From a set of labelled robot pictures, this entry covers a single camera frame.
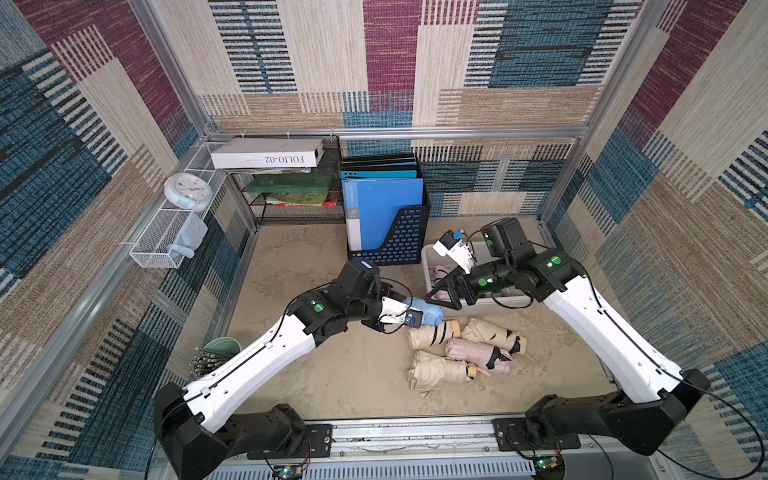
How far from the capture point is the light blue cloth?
66cm

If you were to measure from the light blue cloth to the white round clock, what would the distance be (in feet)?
0.09

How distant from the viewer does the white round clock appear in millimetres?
732
